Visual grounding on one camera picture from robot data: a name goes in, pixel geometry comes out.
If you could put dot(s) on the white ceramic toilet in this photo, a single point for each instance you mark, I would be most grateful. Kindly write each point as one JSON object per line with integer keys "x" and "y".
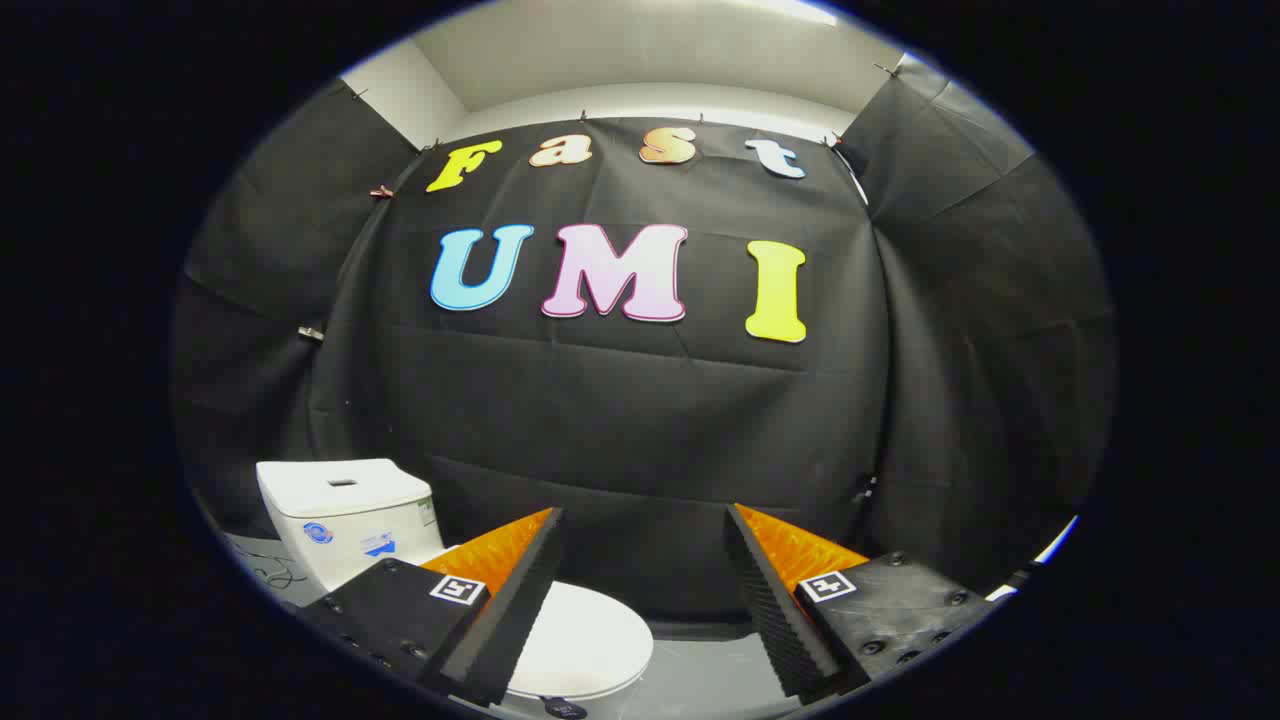
{"x": 340, "y": 505}

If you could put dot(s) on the black backdrop cloth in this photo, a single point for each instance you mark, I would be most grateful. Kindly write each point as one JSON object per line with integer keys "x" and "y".
{"x": 620, "y": 420}

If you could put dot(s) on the small silver clip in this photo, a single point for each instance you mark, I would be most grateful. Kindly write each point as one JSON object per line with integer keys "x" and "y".
{"x": 311, "y": 332}

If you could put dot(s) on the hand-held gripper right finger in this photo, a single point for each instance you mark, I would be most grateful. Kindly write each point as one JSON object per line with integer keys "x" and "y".
{"x": 775, "y": 610}

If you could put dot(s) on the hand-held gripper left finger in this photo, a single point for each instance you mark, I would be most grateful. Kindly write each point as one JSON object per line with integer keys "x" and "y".
{"x": 515, "y": 600}

